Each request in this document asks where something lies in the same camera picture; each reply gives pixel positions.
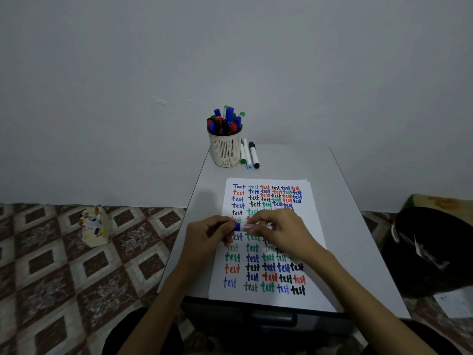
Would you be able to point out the person's left hand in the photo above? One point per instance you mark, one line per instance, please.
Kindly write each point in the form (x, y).
(203, 244)

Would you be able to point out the person's right hand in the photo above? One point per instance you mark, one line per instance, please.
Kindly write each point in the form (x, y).
(292, 236)

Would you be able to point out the blue marker with red label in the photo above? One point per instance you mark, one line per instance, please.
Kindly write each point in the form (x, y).
(238, 227)

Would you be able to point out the white paper with colored writing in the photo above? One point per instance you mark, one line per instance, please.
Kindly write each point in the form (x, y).
(317, 207)

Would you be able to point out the light blue capped white marker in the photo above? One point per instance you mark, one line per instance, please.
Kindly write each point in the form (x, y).
(247, 153)

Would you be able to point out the black capped slim white marker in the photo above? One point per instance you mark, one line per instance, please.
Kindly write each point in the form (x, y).
(217, 126)

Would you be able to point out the black capped script label marker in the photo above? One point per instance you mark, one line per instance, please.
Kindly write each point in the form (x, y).
(224, 126)

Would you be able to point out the white marker with red ends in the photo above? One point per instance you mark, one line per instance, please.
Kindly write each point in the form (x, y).
(233, 127)

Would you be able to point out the person's left forearm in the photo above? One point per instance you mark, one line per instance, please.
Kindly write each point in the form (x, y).
(155, 317)

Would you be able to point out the person's right forearm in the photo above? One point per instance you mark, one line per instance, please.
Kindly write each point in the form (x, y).
(369, 310)

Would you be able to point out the person's left leg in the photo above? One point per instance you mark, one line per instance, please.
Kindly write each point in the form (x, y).
(125, 336)

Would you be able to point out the person's leg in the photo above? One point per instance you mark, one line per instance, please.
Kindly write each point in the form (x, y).
(125, 336)
(439, 343)

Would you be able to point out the person's right leg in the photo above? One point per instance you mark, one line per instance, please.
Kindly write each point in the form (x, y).
(439, 343)

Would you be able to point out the grey drawer cabinet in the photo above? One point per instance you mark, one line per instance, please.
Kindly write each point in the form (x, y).
(295, 162)

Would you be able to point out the beige mesh cup black rim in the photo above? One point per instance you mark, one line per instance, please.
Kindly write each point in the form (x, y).
(225, 151)

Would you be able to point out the small cream box of pens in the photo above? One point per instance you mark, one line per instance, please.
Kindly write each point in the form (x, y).
(96, 240)

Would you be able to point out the black plastic bucket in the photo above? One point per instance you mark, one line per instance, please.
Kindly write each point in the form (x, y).
(443, 229)

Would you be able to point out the yellow floral cushion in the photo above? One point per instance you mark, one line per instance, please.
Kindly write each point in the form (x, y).
(443, 203)

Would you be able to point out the white sheet with faint marks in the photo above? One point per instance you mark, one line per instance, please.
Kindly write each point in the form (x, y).
(456, 303)

